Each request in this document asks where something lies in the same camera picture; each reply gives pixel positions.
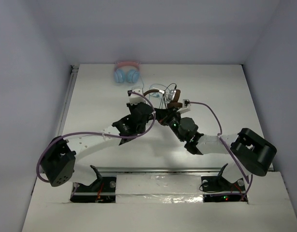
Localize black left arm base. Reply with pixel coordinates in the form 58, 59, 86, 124
70, 165, 117, 203

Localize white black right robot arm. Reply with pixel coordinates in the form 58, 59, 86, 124
156, 108, 277, 190

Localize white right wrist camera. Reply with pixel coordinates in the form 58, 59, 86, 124
178, 99, 191, 114

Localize brown silver headphones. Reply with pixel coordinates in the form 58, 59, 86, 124
144, 88, 182, 109

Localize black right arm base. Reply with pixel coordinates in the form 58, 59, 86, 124
199, 164, 248, 203

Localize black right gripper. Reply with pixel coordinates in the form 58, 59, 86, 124
153, 106, 185, 143

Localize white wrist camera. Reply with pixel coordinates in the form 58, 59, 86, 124
178, 99, 191, 114
127, 86, 145, 105

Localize blue pink headphones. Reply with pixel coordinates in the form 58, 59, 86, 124
113, 61, 141, 84

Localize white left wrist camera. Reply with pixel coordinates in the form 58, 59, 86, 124
127, 86, 145, 105

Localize thin blue headphone cable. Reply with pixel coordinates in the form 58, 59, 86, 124
138, 79, 171, 100

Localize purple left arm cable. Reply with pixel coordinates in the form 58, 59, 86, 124
36, 90, 156, 182

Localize thin black headphone cable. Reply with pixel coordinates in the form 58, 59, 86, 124
158, 83, 178, 110

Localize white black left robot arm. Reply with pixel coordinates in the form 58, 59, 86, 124
37, 102, 156, 187

